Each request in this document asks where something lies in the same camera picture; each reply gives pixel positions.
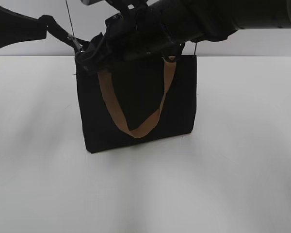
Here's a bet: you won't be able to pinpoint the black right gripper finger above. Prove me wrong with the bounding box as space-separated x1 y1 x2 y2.
75 33 112 74

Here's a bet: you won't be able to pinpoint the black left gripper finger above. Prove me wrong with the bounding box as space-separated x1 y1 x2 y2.
38 15 77 50

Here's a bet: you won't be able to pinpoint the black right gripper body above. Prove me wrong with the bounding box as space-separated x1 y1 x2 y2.
97 6 184 66

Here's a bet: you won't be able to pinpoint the black tote bag tan handles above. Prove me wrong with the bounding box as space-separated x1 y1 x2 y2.
76 50 197 153

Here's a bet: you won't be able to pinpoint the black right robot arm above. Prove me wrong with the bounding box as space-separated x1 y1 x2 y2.
76 0 291 73

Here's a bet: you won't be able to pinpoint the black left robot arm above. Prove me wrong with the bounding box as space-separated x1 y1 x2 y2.
0 6 89 49

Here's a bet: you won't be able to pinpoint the thin black left cord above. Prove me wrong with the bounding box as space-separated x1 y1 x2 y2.
65 0 76 38

